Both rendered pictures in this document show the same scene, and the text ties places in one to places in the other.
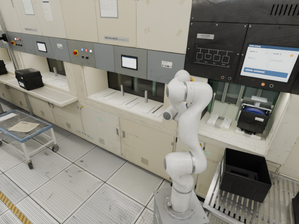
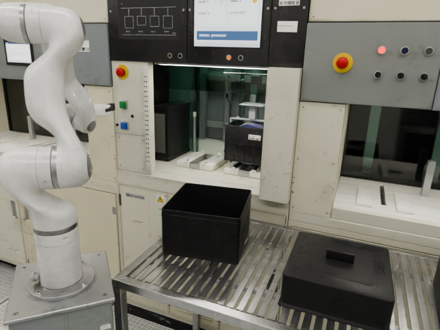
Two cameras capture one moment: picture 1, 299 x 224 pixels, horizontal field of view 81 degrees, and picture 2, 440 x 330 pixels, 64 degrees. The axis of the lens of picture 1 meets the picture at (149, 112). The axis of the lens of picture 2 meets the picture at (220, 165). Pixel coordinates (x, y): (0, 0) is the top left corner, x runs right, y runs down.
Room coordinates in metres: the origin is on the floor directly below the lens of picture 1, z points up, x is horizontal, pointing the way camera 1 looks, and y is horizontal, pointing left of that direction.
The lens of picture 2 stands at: (-0.26, -0.53, 1.43)
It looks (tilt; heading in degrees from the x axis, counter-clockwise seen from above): 17 degrees down; 351
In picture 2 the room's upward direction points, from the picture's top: 2 degrees clockwise
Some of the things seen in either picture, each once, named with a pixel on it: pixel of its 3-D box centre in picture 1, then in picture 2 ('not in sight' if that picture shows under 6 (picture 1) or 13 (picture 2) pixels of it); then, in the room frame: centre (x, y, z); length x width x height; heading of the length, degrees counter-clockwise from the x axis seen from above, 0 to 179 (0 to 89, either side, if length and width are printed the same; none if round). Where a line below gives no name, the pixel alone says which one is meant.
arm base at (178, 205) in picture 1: (180, 195); (59, 253); (0.72, -0.21, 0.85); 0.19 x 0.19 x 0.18
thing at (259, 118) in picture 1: (253, 114); (251, 135); (1.43, -0.96, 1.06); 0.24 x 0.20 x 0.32; 59
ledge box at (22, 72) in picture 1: (29, 78); not in sight; (2.60, 1.86, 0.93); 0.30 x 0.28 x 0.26; 56
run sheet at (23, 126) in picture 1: (24, 126); not in sight; (1.99, 1.69, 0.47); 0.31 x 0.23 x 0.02; 81
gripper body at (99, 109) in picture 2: not in sight; (93, 110); (1.28, -0.23, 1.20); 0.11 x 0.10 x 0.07; 149
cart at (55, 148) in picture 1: (24, 134); not in sight; (2.10, 1.83, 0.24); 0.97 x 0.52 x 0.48; 62
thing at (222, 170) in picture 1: (242, 173); (209, 219); (0.92, -0.69, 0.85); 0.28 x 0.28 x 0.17; 69
